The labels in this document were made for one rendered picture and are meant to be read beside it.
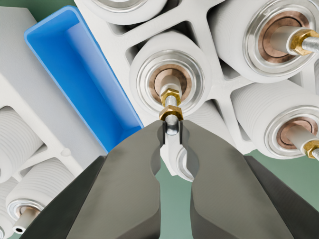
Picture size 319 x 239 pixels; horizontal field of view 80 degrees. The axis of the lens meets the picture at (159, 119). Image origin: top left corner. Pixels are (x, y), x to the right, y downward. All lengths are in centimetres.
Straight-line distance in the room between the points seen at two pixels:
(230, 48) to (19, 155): 34
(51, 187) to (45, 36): 28
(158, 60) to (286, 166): 58
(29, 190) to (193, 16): 36
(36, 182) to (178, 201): 48
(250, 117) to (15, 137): 36
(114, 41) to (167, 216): 66
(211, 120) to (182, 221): 59
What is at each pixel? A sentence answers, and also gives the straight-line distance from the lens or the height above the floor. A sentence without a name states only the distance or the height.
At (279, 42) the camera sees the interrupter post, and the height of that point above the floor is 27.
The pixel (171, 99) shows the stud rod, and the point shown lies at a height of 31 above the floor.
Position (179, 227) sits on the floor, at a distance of 86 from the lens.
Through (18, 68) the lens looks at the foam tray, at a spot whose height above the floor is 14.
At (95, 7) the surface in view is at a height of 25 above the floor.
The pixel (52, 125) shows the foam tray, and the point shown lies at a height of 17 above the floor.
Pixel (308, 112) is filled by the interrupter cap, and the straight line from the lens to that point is 28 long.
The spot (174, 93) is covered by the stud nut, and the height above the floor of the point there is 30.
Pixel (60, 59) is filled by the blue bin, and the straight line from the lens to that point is 45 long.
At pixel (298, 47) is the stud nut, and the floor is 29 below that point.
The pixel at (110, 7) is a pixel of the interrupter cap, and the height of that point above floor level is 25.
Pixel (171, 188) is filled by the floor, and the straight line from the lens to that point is 68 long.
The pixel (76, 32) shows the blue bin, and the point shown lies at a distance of 50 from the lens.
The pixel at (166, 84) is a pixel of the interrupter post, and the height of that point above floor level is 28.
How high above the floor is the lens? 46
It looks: 62 degrees down
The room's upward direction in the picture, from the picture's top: 176 degrees counter-clockwise
